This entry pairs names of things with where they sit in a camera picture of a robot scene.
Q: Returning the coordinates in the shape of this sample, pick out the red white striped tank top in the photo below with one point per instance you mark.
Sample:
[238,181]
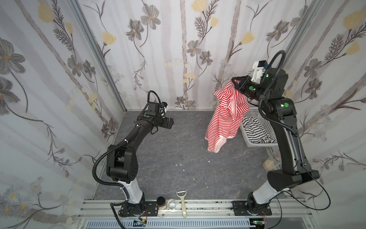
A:
[227,118]

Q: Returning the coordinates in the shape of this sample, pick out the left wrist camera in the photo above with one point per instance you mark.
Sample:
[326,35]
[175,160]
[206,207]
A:
[156,109]

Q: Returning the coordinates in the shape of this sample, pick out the cream handled peeler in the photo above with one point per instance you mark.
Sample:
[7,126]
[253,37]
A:
[181,195]

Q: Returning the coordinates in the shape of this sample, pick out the white slotted cable duct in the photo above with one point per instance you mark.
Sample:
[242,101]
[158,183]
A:
[188,224]

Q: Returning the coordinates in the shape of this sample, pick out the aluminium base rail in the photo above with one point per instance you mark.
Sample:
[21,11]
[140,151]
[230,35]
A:
[282,214]

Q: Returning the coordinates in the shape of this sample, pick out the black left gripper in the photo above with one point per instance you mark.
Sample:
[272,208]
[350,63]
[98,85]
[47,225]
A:
[167,123]

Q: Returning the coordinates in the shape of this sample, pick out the black white striped tank top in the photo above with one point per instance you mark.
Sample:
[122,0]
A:
[256,132]

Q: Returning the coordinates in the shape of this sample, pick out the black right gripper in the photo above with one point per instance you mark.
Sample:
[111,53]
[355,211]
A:
[238,83]

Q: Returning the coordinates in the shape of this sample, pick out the clear glass jar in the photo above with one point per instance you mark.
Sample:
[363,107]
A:
[273,162]

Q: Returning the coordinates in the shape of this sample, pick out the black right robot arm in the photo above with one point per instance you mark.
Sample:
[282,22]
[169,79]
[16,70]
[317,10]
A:
[281,114]

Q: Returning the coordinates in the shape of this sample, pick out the white plastic laundry basket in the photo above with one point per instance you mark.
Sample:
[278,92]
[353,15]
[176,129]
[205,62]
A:
[253,112]

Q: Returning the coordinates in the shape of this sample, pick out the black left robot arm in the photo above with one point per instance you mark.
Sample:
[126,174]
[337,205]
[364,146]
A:
[122,164]

